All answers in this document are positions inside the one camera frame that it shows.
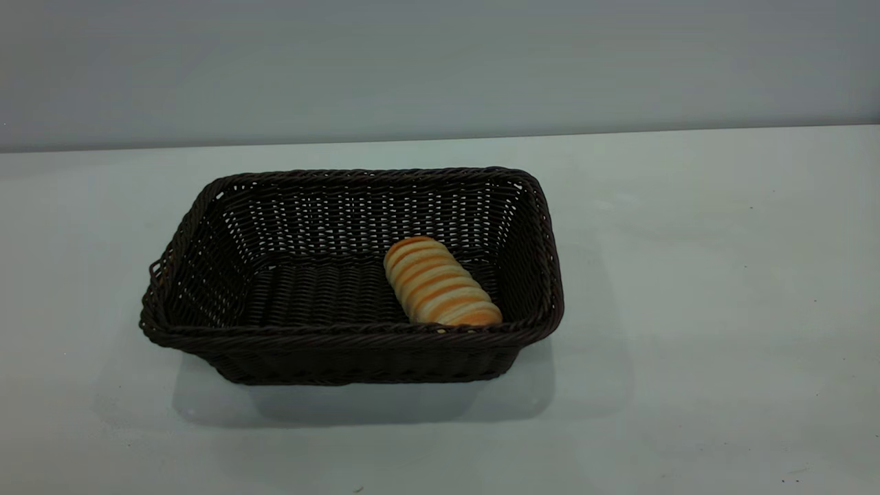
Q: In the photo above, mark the striped orange bread roll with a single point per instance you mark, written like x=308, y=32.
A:
x=440, y=285

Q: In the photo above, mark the dark brown woven wicker basket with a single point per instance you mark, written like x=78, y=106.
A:
x=344, y=357

